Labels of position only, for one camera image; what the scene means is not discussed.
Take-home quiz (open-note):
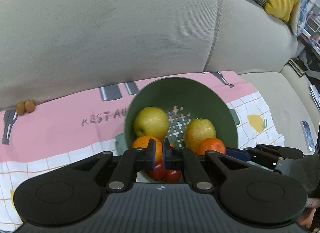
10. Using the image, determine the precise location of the red cherry tomato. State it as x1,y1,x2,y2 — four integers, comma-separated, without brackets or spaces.
147,162,165,181
163,170,181,184

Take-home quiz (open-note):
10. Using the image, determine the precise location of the orange mandarin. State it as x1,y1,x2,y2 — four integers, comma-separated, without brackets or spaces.
131,136,164,165
197,137,226,155

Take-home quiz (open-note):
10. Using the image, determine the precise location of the yellow-green pear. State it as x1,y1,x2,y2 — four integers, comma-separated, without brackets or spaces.
133,107,169,140
184,119,216,150

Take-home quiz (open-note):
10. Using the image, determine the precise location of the person's hand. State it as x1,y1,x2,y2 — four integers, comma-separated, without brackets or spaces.
298,198,319,232

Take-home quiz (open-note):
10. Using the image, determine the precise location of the green perforated colander bowl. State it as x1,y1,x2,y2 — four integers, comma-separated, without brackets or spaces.
116,77,240,155

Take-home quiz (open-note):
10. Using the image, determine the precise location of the cluttered side table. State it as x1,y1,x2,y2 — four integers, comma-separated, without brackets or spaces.
297,0,319,108

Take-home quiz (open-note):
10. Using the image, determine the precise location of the pink checked lemon cloth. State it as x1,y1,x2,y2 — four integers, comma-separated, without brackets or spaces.
1,71,285,232

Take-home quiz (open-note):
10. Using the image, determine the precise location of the blue patterned pillow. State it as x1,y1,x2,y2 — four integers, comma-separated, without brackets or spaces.
290,0,307,37

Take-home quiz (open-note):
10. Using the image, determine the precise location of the beige fabric sofa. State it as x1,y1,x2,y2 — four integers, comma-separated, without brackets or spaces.
1,0,319,151

